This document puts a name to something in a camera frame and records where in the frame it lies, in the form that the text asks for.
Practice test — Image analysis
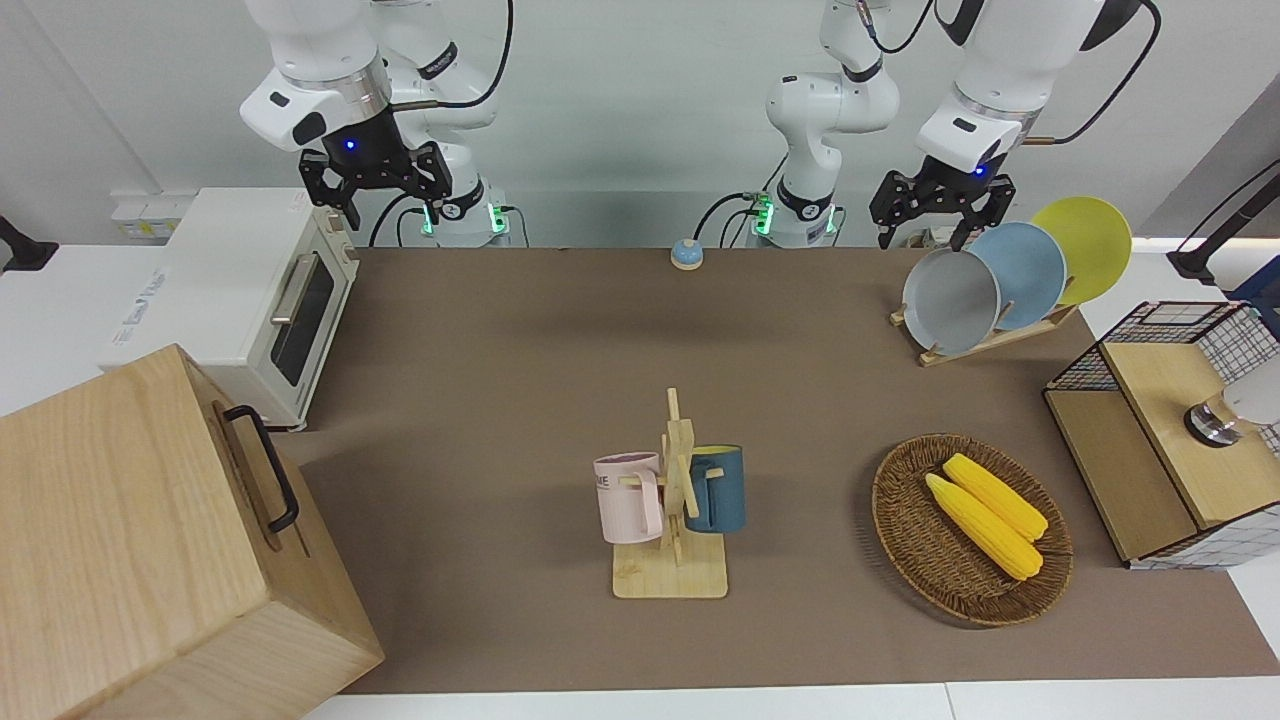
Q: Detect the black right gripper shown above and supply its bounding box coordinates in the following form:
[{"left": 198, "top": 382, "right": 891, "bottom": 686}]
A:
[{"left": 300, "top": 108, "right": 454, "bottom": 233}]

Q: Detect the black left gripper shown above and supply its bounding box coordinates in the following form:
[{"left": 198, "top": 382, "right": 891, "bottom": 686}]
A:
[{"left": 869, "top": 155, "right": 1017, "bottom": 252}]

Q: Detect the gray plate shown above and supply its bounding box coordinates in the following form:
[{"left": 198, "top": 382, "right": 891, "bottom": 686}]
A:
[{"left": 902, "top": 247, "right": 1002, "bottom": 356}]

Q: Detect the blue plate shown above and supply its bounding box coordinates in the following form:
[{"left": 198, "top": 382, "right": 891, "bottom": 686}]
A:
[{"left": 968, "top": 221, "right": 1068, "bottom": 332}]

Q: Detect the wooden plate rack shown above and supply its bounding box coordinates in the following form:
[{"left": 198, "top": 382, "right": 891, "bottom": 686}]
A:
[{"left": 890, "top": 300, "right": 1081, "bottom": 368}]

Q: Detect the yellow plate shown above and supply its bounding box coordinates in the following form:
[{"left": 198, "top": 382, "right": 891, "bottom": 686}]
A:
[{"left": 1030, "top": 196, "right": 1133, "bottom": 307}]

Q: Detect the white toaster oven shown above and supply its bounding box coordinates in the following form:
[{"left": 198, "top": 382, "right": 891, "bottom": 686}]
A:
[{"left": 97, "top": 187, "right": 361, "bottom": 433}]

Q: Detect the brown table mat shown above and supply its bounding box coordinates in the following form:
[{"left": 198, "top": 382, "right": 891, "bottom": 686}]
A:
[{"left": 270, "top": 247, "right": 1280, "bottom": 696}]

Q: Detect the yellow corn cob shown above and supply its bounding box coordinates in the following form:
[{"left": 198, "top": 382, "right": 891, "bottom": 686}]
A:
[
  {"left": 943, "top": 453, "right": 1050, "bottom": 543},
  {"left": 925, "top": 473, "right": 1044, "bottom": 582}
]

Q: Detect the blue object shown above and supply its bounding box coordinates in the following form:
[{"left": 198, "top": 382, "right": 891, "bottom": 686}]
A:
[{"left": 1232, "top": 262, "right": 1280, "bottom": 336}]

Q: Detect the dark blue mug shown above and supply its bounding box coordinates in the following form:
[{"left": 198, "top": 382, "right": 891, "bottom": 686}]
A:
[{"left": 684, "top": 445, "right": 747, "bottom": 534}]

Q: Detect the brown wicker basket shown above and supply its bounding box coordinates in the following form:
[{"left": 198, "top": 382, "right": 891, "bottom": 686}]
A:
[{"left": 871, "top": 433, "right": 1074, "bottom": 629}]

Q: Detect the white object with metal base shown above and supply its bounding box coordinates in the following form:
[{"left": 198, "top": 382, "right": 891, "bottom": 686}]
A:
[{"left": 1185, "top": 355, "right": 1280, "bottom": 448}]

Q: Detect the pink mug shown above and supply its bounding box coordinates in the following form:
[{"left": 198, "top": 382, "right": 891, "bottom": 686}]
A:
[{"left": 593, "top": 452, "right": 666, "bottom": 545}]

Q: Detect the light wooden box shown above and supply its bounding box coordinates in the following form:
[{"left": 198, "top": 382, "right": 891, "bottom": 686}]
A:
[{"left": 0, "top": 343, "right": 386, "bottom": 720}]

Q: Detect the wooden mug tree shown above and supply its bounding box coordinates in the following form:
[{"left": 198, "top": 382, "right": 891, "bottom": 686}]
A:
[{"left": 612, "top": 388, "right": 729, "bottom": 600}]

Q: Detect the black base cable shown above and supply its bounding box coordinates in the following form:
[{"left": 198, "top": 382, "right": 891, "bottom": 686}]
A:
[
  {"left": 693, "top": 192, "right": 753, "bottom": 248},
  {"left": 368, "top": 195, "right": 413, "bottom": 248}
]

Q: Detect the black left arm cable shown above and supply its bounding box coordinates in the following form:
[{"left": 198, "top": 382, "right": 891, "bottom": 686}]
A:
[{"left": 862, "top": 0, "right": 1164, "bottom": 147}]

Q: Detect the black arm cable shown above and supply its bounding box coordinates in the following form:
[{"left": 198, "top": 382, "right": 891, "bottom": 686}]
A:
[
  {"left": 862, "top": 0, "right": 1164, "bottom": 147},
  {"left": 388, "top": 0, "right": 515, "bottom": 111}
]

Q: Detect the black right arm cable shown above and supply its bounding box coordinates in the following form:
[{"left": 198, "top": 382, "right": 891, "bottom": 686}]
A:
[{"left": 388, "top": 0, "right": 515, "bottom": 111}]

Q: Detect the white wall socket panel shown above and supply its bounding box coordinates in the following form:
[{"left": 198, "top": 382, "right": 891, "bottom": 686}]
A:
[{"left": 110, "top": 192, "right": 196, "bottom": 241}]

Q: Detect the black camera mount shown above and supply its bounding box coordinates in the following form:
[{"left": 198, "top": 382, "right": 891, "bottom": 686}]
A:
[
  {"left": 1167, "top": 160, "right": 1280, "bottom": 284},
  {"left": 0, "top": 215, "right": 59, "bottom": 273}
]

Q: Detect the black box handle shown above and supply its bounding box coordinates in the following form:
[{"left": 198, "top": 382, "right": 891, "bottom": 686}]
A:
[{"left": 222, "top": 404, "right": 300, "bottom": 534}]

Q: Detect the wood and wire shelf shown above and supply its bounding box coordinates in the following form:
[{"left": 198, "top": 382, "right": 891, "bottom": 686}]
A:
[{"left": 1043, "top": 300, "right": 1280, "bottom": 571}]

